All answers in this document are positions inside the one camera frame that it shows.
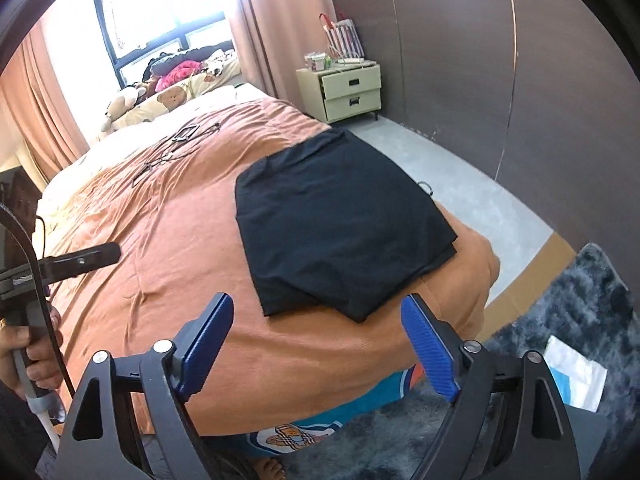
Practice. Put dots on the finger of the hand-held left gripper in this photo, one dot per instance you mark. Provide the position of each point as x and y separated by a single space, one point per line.
80 260

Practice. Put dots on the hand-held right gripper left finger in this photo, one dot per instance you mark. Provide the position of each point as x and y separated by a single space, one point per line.
207 345

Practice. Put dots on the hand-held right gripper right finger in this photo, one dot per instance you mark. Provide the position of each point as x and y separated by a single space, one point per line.
430 345

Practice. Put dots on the black pants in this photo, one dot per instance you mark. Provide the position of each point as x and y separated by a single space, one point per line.
340 220

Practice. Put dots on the person's left hand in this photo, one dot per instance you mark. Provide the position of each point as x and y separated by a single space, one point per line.
40 370

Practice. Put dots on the person's printed blue shorts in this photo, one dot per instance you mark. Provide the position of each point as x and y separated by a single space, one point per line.
360 405

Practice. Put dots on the orange fleece blanket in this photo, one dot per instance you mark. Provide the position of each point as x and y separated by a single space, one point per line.
200 220

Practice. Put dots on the grey shaggy rug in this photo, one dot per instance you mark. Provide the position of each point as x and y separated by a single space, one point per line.
550 300

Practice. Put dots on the cardboard sheet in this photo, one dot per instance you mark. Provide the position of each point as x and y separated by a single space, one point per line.
540 275

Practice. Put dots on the person's foot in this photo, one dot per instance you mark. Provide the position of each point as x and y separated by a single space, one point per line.
267 470

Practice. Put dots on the white paper bag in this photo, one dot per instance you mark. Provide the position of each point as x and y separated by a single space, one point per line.
570 370

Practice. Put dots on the pink curtain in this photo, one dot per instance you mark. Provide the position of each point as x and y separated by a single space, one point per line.
45 100
280 35

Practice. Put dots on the brown teddy bear plush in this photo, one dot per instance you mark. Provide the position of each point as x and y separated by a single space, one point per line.
120 105

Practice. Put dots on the pink cloth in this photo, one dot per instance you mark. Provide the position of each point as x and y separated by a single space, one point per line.
177 72

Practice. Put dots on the dark clothes pile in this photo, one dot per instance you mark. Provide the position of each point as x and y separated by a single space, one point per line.
200 54

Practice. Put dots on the spotted dog plush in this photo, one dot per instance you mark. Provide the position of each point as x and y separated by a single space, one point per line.
220 65

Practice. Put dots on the cream nightstand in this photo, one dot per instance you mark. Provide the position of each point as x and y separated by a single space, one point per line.
350 95

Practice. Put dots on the window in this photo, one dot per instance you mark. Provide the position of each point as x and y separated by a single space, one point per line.
165 5

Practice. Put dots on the white power strip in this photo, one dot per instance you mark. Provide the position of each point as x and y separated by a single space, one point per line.
356 61

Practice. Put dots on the striped bag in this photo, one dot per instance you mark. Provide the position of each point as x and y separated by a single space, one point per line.
347 40

